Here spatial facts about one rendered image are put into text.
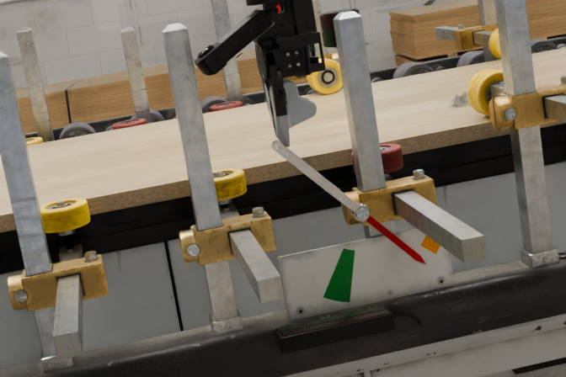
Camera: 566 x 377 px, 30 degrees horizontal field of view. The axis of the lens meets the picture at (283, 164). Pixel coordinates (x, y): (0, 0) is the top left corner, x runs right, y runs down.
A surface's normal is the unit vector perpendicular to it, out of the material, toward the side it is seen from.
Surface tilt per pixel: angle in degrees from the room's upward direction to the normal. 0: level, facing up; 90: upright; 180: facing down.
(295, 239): 90
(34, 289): 90
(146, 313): 90
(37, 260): 90
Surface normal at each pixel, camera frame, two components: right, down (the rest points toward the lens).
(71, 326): -0.15, -0.97
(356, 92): 0.18, 0.17
